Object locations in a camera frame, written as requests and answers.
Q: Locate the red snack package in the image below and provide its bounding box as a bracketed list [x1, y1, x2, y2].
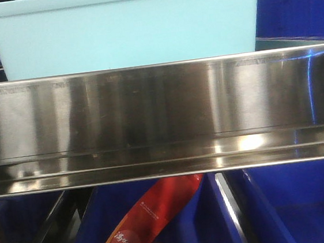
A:
[105, 174, 204, 243]

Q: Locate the dark blue bin lower right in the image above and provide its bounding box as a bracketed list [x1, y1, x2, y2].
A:
[224, 160, 324, 243]

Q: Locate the steel shelf divider lower left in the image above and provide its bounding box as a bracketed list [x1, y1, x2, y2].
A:
[1, 187, 99, 243]

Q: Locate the stainless steel shelf rail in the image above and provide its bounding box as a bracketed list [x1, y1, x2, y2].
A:
[0, 44, 324, 197]

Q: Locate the light blue plastic bin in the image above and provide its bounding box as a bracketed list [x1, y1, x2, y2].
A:
[0, 0, 257, 80]

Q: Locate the dark blue bin lower middle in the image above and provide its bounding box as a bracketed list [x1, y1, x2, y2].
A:
[75, 173, 243, 243]

